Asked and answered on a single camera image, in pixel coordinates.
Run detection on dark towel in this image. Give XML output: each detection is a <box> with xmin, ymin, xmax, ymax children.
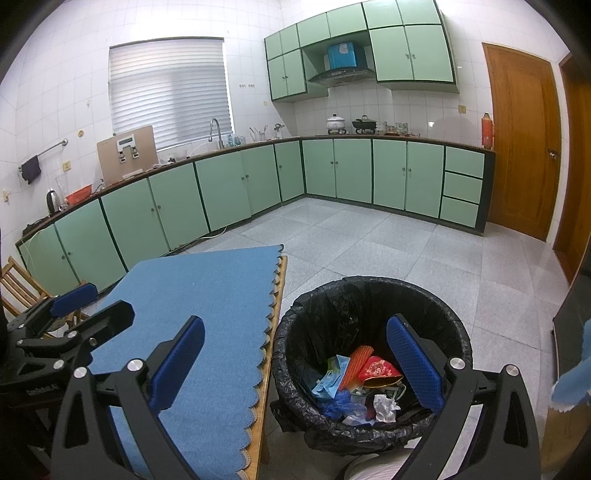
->
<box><xmin>19</xmin><ymin>156</ymin><xmax>42</xmax><ymax>185</ymax></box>

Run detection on wooden door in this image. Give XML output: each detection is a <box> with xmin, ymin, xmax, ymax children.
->
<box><xmin>481</xmin><ymin>42</ymin><xmax>563</xmax><ymax>243</ymax></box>
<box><xmin>551</xmin><ymin>53</ymin><xmax>591</xmax><ymax>284</ymax></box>

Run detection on green base cabinets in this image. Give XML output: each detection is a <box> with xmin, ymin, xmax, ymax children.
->
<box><xmin>16</xmin><ymin>136</ymin><xmax>496</xmax><ymax>296</ymax></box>

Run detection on red basin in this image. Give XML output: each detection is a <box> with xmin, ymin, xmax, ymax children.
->
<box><xmin>65</xmin><ymin>185</ymin><xmax>93</xmax><ymax>206</ymax></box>

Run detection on steel towel rail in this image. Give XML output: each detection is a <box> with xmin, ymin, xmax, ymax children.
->
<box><xmin>18</xmin><ymin>138</ymin><xmax>69</xmax><ymax>171</ymax></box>

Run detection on blue plastic bag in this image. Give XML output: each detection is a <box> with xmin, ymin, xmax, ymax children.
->
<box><xmin>318</xmin><ymin>390</ymin><xmax>357</xmax><ymax>419</ymax></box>

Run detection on white window blind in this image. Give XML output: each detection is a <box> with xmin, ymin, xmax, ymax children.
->
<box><xmin>108</xmin><ymin>38</ymin><xmax>234</xmax><ymax>151</ymax></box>

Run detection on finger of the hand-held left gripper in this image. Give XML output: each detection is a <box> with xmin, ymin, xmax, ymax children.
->
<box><xmin>0</xmin><ymin>282</ymin><xmax>99</xmax><ymax>344</ymax></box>
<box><xmin>16</xmin><ymin>300</ymin><xmax>136</xmax><ymax>370</ymax></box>

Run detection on black bag lined trash bin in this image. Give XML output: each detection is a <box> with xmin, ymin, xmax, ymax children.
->
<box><xmin>270</xmin><ymin>275</ymin><xmax>474</xmax><ymax>480</ymax></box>

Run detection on blue scalloped mat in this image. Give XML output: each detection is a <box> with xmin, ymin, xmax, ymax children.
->
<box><xmin>85</xmin><ymin>244</ymin><xmax>284</xmax><ymax>480</ymax></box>

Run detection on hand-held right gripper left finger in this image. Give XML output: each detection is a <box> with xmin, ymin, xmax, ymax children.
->
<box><xmin>51</xmin><ymin>316</ymin><xmax>206</xmax><ymax>480</ymax></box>

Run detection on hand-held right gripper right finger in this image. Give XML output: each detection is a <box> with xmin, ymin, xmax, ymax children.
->
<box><xmin>385</xmin><ymin>314</ymin><xmax>542</xmax><ymax>480</ymax></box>

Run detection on white tissue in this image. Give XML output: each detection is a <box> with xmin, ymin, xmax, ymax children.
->
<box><xmin>372</xmin><ymin>394</ymin><xmax>402</xmax><ymax>424</ymax></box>

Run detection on red paper cup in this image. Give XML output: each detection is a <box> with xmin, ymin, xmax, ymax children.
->
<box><xmin>359</xmin><ymin>355</ymin><xmax>402</xmax><ymax>387</ymax></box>

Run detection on black panel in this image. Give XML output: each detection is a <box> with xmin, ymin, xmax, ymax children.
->
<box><xmin>553</xmin><ymin>286</ymin><xmax>591</xmax><ymax>371</ymax></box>

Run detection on wooden chair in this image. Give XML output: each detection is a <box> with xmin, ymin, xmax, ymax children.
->
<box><xmin>0</xmin><ymin>256</ymin><xmax>88</xmax><ymax>334</ymax></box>

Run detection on black range hood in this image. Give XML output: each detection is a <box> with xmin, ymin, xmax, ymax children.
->
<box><xmin>307</xmin><ymin>68</ymin><xmax>376</xmax><ymax>86</ymax></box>

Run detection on wooden table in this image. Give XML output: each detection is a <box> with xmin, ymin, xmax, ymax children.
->
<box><xmin>240</xmin><ymin>255</ymin><xmax>289</xmax><ymax>480</ymax></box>

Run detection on brown cardboard box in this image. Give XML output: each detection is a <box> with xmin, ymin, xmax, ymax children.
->
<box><xmin>96</xmin><ymin>126</ymin><xmax>158</xmax><ymax>186</ymax></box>

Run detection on white cable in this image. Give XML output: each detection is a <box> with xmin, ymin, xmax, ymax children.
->
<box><xmin>184</xmin><ymin>225</ymin><xmax>230</xmax><ymax>251</ymax></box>

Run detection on blue box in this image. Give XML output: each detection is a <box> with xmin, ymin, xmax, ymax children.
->
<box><xmin>328</xmin><ymin>42</ymin><xmax>359</xmax><ymax>71</ymax></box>

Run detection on green white milk carton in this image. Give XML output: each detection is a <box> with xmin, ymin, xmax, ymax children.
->
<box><xmin>349</xmin><ymin>384</ymin><xmax>408</xmax><ymax>409</ymax></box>

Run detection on green wall cabinets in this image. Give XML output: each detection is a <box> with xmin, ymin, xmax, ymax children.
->
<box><xmin>264</xmin><ymin>0</ymin><xmax>461</xmax><ymax>103</ymax></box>

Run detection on light blue carton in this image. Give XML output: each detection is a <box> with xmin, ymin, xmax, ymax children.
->
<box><xmin>311</xmin><ymin>355</ymin><xmax>352</xmax><ymax>398</ymax></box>

